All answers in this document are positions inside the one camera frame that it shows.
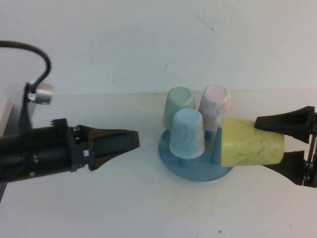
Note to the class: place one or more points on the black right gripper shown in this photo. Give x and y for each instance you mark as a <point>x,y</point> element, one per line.
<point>312,171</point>

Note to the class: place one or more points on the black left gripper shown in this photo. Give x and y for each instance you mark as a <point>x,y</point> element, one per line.
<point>78,146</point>

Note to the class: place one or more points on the yellow plastic cup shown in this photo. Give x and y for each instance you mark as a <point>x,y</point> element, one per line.
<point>250,143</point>

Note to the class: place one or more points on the light blue plastic cup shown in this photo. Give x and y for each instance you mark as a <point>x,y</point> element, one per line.
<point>187,136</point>

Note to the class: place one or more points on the mint green plastic cup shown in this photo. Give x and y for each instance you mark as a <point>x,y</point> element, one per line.
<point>177,101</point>

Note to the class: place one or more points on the blue round cup stand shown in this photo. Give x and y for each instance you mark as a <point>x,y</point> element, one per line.
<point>195,171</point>

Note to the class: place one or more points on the pale pink plastic cup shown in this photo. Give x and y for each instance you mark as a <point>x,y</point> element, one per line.
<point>214,101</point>

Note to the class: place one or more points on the beige wooden board edge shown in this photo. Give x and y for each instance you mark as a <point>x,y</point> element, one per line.
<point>5,116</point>

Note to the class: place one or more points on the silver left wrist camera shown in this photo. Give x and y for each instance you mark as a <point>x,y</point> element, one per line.
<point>43,93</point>

